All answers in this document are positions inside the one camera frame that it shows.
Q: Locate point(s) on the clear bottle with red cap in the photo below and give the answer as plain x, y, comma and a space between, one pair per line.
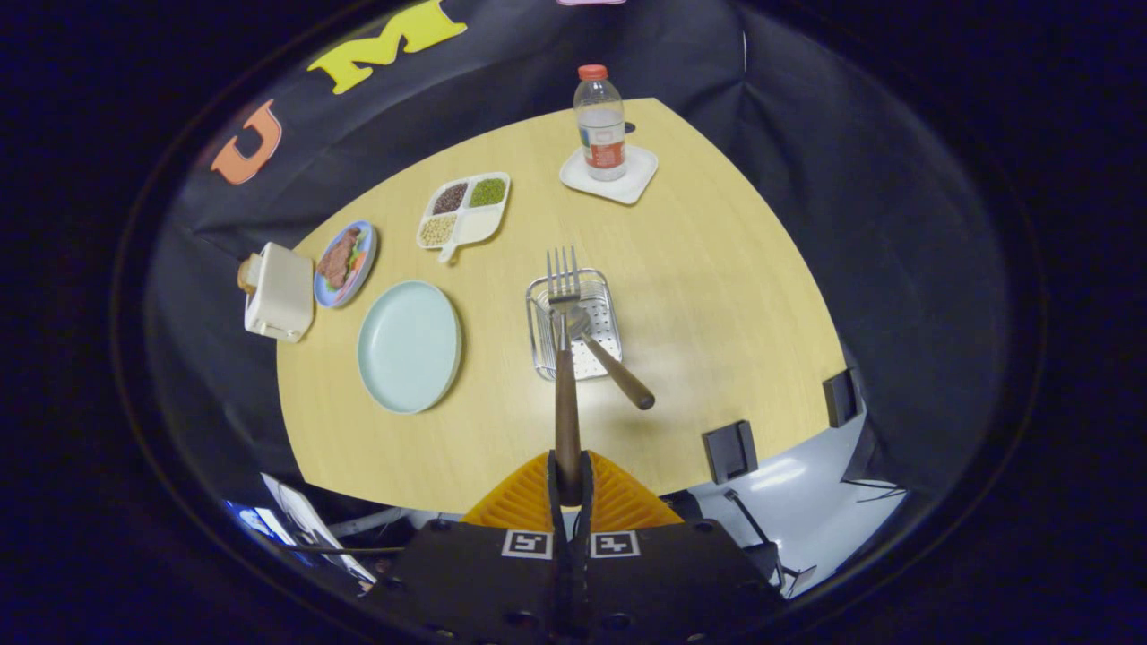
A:
600, 134

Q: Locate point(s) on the white divided tray with beans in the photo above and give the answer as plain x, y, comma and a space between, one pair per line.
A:
475, 226

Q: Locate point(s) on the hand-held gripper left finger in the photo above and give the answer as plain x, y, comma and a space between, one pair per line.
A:
475, 582

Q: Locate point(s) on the white paper sheets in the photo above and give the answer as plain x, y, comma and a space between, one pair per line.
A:
309, 524

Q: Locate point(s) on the white toaster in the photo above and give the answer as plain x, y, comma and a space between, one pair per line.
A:
282, 296

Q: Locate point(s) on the brown bread slice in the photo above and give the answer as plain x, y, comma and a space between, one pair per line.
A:
246, 275

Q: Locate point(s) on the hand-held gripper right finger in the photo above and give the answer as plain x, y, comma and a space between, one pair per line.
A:
681, 582

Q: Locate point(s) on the perforated metal basket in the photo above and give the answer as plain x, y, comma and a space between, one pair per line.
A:
596, 298

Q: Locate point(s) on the brown steak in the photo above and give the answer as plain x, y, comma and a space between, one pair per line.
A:
336, 260

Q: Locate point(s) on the white square coaster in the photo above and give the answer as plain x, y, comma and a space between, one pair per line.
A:
633, 184

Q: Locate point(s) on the black table clamp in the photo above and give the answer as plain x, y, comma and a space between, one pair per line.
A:
728, 452
840, 399

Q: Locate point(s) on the light green plate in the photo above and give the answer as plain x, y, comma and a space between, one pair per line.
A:
408, 349

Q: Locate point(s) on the blue plate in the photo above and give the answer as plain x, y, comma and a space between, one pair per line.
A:
368, 258

